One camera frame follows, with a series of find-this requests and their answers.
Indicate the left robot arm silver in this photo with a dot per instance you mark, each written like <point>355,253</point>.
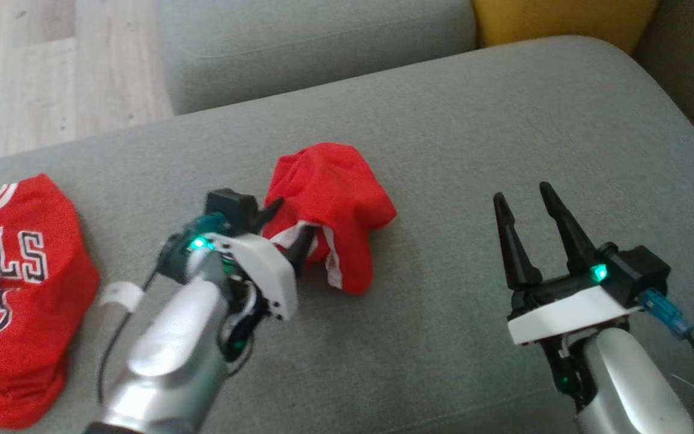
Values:
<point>172,343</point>

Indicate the small grey sofa cushion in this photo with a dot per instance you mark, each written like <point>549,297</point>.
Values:
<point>311,48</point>

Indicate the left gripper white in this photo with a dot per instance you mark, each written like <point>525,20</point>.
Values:
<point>268,271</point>

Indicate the large grey sofa seat cushion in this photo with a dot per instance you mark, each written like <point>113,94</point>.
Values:
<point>443,150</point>

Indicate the red shorts white trim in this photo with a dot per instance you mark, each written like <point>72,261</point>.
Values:
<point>335,193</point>

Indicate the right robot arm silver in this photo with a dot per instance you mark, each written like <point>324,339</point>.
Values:
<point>624,386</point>

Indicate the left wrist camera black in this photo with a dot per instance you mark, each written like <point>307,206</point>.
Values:
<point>229,208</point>

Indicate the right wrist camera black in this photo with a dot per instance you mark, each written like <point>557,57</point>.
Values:
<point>639,271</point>

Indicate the yellow pillow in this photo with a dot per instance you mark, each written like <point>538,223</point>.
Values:
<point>564,21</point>

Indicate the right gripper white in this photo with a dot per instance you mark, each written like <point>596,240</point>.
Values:
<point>564,313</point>

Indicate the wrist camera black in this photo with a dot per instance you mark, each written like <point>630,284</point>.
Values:
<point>229,208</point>
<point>639,271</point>

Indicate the red Bulls jersey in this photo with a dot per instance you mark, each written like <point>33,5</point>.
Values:
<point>34,313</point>

